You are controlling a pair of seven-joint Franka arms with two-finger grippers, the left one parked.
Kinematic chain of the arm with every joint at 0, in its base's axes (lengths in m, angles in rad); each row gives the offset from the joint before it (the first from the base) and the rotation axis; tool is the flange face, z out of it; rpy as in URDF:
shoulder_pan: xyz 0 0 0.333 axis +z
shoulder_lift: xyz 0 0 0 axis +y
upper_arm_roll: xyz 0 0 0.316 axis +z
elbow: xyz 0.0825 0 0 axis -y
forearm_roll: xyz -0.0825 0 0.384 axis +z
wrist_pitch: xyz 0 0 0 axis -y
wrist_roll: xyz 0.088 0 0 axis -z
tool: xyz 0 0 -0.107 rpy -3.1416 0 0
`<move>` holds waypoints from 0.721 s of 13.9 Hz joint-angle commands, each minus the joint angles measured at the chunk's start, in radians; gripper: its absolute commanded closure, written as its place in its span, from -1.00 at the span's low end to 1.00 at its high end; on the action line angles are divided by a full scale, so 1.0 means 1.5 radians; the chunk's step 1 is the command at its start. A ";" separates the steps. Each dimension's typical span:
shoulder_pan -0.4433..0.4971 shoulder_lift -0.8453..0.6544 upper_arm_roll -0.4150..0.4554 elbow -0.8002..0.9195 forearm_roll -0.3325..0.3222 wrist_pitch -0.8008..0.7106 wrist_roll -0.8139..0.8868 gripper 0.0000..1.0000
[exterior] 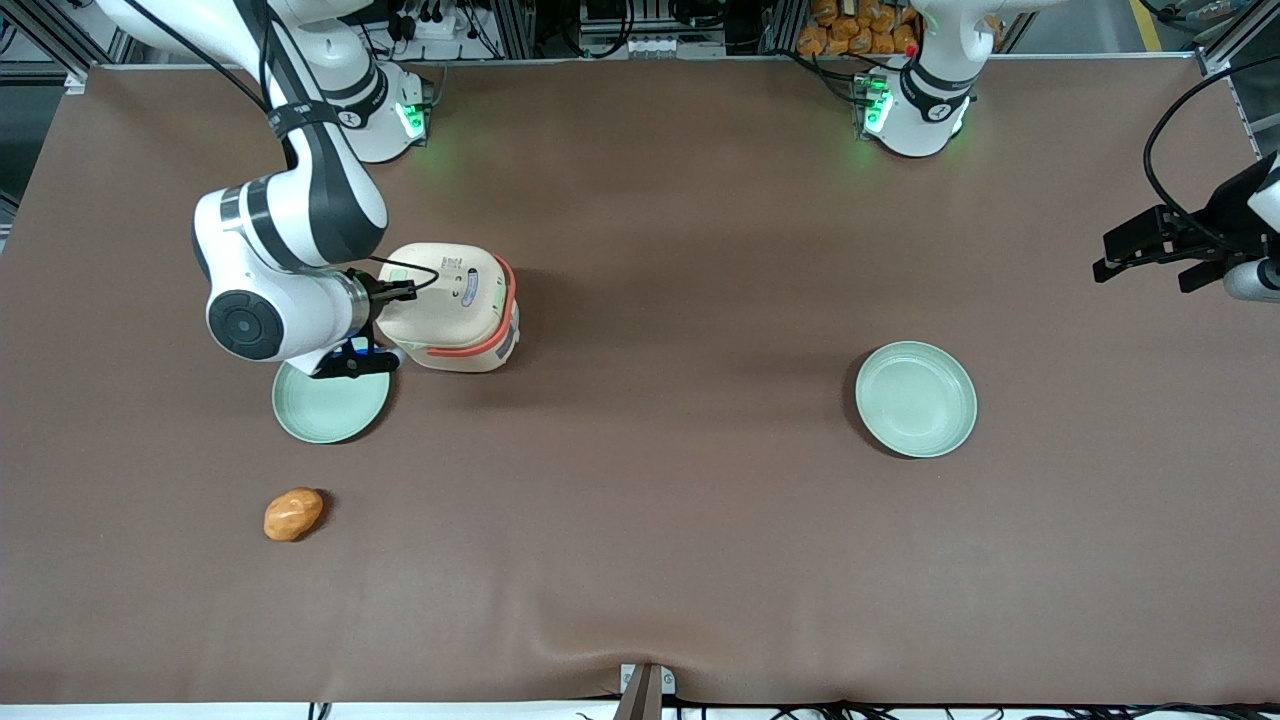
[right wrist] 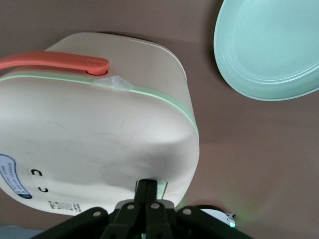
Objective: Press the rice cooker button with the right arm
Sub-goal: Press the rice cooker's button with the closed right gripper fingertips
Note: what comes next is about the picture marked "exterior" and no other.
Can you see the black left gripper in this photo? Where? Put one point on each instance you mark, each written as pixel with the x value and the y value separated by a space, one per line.
pixel 1222 211

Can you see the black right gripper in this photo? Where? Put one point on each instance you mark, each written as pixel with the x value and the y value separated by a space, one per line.
pixel 381 295

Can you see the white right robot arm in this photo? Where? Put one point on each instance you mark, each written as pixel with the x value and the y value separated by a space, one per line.
pixel 300 200

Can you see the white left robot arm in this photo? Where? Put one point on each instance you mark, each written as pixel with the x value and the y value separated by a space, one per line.
pixel 925 110

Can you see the cream rice cooker orange trim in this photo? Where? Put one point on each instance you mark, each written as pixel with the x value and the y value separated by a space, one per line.
pixel 450 300

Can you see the pale green round plate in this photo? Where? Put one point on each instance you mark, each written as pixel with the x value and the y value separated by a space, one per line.
pixel 325 410
pixel 915 398

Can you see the orange-brown bread roll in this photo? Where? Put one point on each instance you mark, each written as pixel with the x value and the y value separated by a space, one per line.
pixel 293 514

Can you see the white power strip with plugs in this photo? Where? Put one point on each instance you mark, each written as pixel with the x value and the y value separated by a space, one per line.
pixel 435 20

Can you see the bag of orange bread rolls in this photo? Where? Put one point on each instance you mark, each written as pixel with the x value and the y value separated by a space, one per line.
pixel 850 28

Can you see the metal table edge clamp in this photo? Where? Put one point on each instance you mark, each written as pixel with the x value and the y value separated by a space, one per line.
pixel 643 692

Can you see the white multi-socket strip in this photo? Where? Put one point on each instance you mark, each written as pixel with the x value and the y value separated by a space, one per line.
pixel 675 46

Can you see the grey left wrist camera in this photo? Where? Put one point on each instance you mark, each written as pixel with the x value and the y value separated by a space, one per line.
pixel 1255 282

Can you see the aluminium frame profile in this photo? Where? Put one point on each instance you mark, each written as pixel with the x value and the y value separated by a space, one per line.
pixel 60 35
pixel 1235 40

